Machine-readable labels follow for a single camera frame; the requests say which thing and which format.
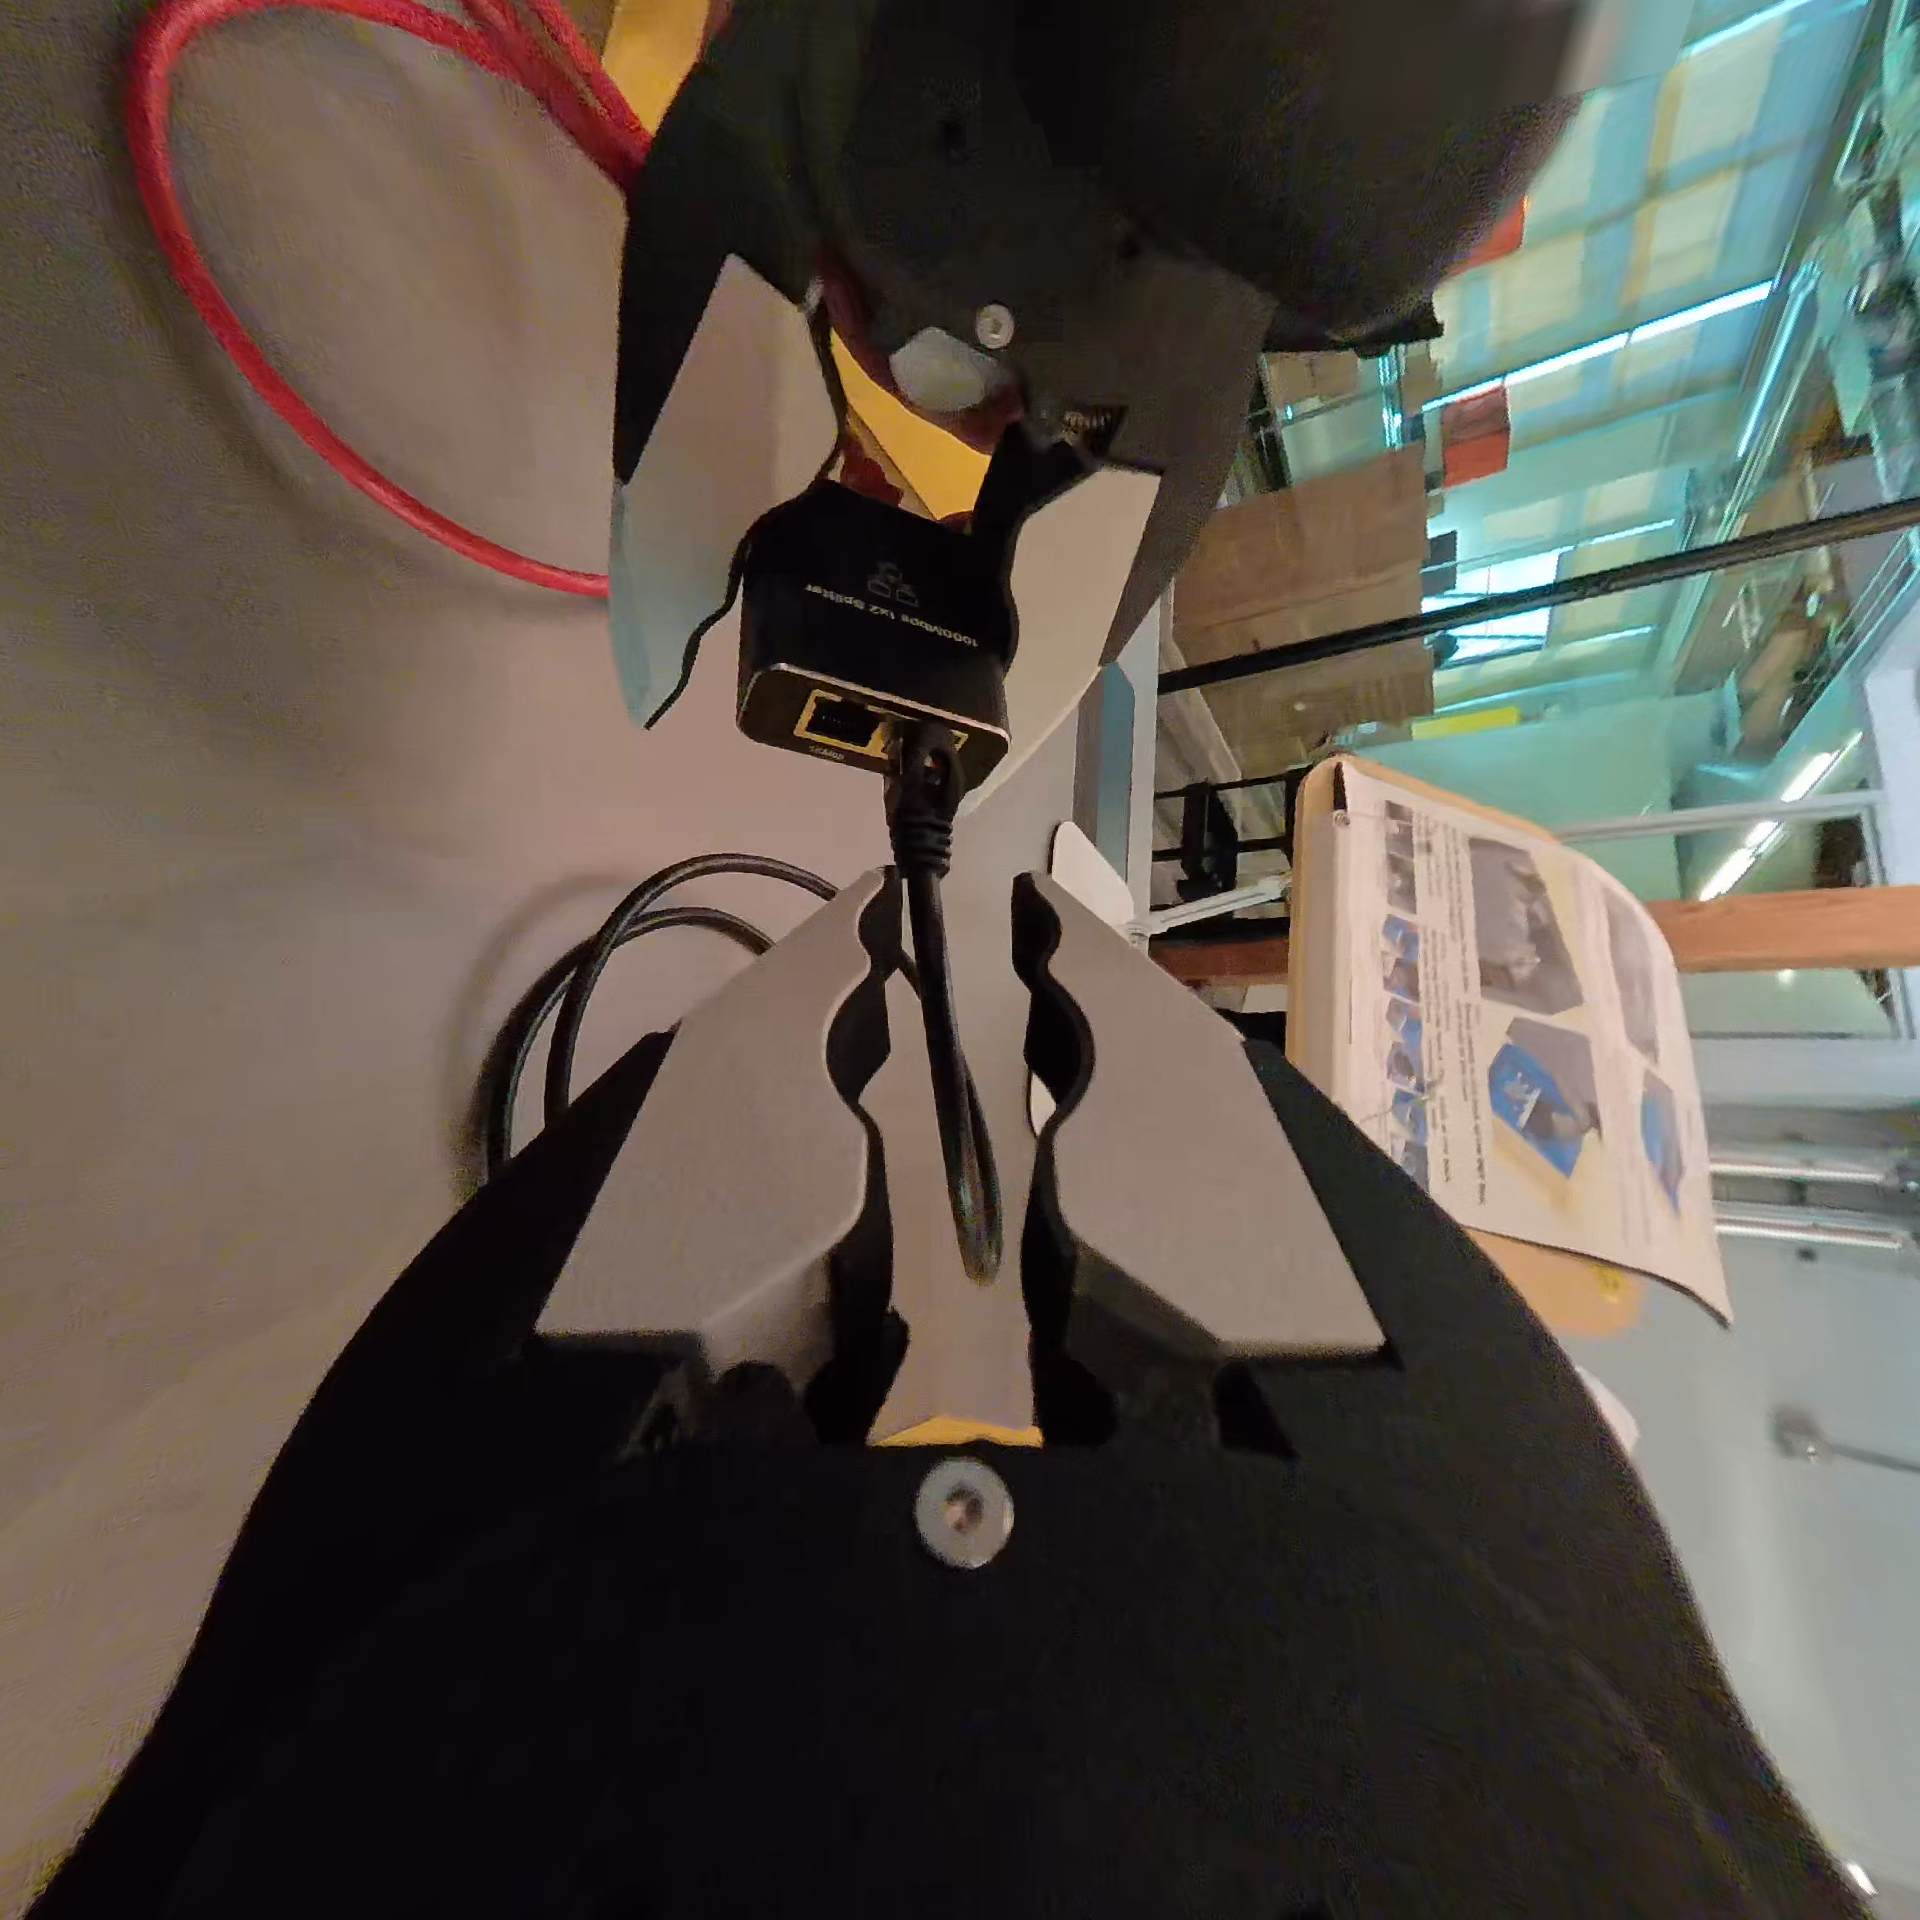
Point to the white board stand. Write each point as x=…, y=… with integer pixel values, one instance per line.
x=1089, y=878

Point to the large brown cardboard box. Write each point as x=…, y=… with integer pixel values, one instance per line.
x=1305, y=600

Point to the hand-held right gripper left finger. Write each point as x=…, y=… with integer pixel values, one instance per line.
x=720, y=1185

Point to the orange box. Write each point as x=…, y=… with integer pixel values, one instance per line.
x=1472, y=434
x=1507, y=234

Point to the wooden instruction board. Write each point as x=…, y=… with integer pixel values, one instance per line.
x=1516, y=1020

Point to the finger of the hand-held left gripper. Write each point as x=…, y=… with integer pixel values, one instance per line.
x=1108, y=556
x=720, y=452

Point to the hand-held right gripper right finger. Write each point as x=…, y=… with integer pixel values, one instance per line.
x=1184, y=1201

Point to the black ethernet splitter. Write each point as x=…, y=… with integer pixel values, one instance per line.
x=868, y=600

